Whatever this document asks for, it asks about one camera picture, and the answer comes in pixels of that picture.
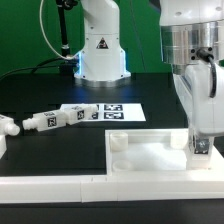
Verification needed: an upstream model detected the white tag sheet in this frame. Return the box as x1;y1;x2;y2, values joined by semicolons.
60;103;145;121

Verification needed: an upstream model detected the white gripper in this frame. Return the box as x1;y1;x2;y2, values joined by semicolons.
173;62;224;152

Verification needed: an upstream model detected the black cable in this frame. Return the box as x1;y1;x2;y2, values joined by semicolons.
0;57;76;81

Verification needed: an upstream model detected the black camera pole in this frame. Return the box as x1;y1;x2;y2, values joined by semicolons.
55;0;78;57

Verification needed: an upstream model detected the white U-shaped fence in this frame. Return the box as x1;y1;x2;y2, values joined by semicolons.
0;134;224;204

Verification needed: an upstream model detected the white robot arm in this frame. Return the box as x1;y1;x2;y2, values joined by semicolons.
74;0;224;149

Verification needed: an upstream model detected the white square tabletop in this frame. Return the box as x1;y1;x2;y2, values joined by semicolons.
104;128;224;176

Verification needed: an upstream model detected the white cable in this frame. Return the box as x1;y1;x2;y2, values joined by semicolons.
39;0;81;61

